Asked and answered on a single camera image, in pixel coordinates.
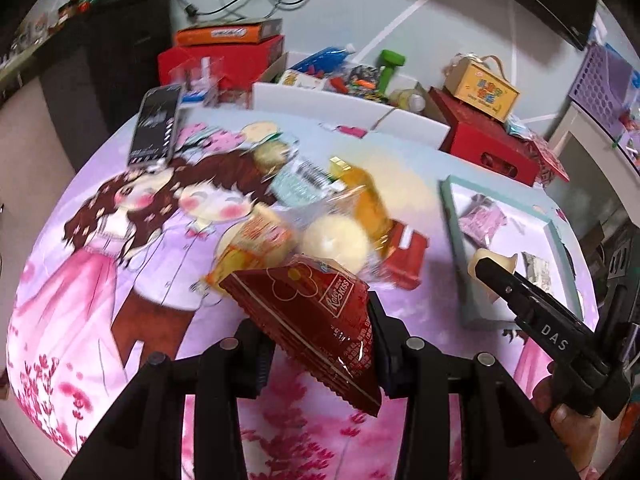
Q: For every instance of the yellow clear snack packet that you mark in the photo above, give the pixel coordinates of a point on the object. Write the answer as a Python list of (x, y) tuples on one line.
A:
[(367, 200)]

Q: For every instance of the red gift box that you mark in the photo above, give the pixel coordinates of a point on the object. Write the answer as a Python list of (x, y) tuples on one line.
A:
[(480, 140)]

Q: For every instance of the cream bun clear packet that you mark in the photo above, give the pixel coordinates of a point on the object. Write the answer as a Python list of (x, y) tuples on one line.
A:
[(332, 242)]

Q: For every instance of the blue water bottle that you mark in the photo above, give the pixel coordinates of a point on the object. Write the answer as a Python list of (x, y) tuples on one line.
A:
[(320, 59)]

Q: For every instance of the clear plastic box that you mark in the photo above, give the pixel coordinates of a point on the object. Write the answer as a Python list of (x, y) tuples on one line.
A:
[(200, 77)]

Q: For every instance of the small grey printed packet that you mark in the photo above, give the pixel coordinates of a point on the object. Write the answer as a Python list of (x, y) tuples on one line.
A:
[(536, 267)]

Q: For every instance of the red patterned lid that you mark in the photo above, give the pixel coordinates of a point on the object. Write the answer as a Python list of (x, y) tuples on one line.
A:
[(547, 160)]

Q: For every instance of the teal-edged white tray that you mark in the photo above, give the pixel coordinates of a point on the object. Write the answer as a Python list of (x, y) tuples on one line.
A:
[(520, 230)]

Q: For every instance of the mint green barcode packet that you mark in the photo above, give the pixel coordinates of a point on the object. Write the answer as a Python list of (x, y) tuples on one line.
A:
[(300, 182)]

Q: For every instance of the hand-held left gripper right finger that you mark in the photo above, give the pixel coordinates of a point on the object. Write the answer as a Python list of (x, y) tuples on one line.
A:
[(382, 355)]

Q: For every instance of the green dumbbell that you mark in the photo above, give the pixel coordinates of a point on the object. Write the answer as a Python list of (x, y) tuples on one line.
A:
[(389, 70)]

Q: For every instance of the cream jelly cup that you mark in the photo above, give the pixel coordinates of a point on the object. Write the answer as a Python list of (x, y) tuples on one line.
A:
[(502, 260)]

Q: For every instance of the olive round pastry packet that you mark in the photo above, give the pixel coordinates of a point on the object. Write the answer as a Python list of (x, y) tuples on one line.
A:
[(272, 155)]

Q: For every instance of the pink snack packet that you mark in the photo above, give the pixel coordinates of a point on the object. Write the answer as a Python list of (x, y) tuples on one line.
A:
[(482, 217)]

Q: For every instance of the purple plastic basket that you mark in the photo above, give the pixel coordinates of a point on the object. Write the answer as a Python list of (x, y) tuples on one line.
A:
[(600, 80)]

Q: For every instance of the dark red wafer packet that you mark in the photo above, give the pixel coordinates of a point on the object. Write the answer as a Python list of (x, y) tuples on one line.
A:
[(407, 255)]

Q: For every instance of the person's right hand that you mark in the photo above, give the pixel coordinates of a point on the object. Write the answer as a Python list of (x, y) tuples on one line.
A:
[(575, 427)]

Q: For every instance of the light blue tissue pack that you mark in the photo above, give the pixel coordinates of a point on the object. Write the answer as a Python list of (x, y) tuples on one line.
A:
[(520, 127)]

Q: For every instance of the colourful patterned pouch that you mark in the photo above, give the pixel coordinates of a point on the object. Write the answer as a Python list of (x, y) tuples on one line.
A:
[(362, 80)]

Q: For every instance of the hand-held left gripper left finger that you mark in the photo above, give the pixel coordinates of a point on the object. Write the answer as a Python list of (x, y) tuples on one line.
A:
[(254, 360)]

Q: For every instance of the clear round ball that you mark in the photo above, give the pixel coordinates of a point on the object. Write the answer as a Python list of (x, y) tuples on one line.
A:
[(407, 99)]

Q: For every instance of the yellow white card tin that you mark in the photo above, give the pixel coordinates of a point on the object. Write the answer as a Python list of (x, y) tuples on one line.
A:
[(295, 79)]

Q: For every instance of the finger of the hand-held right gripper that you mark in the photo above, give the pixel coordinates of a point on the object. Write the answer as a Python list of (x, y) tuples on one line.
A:
[(540, 320)]

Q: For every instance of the black cabinet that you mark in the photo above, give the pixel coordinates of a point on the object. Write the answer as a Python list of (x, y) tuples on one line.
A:
[(125, 60)]

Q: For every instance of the black phone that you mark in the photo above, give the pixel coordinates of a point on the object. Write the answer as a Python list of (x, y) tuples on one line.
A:
[(155, 125)]

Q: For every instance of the orange snack packet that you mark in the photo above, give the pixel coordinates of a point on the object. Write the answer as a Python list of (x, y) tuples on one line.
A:
[(250, 245)]

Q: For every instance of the orange flat box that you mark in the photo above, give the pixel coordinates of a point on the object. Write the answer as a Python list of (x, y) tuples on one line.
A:
[(220, 34)]

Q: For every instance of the white cardboard box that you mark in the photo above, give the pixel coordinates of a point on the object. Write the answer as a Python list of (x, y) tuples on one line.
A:
[(320, 100)]

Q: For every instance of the blue white small box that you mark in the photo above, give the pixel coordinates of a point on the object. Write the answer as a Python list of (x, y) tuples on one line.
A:
[(195, 96)]

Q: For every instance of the white shelf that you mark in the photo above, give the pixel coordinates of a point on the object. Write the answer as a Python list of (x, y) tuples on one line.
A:
[(565, 125)]

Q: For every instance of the red flat box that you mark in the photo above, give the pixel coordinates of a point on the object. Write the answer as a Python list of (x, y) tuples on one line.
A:
[(235, 62)]

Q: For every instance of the red heart print snack packet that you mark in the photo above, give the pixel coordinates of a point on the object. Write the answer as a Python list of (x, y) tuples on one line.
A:
[(310, 320)]

